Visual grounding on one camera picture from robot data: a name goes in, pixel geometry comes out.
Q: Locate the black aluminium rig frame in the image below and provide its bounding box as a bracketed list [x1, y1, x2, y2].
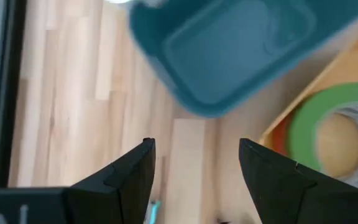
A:
[0, 0, 27, 189]

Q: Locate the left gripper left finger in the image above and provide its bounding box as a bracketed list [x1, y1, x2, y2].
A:
[0, 138, 157, 224]

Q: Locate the narrow green tape roll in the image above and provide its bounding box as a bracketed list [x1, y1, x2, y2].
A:
[286, 82, 358, 190]

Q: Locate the yellow plastic bin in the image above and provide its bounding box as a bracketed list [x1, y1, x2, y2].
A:
[258, 18, 358, 187]

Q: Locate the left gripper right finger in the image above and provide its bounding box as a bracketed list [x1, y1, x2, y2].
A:
[239, 138, 358, 224]

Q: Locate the teal plastic bin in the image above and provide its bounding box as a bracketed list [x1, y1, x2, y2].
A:
[128, 0, 358, 118]

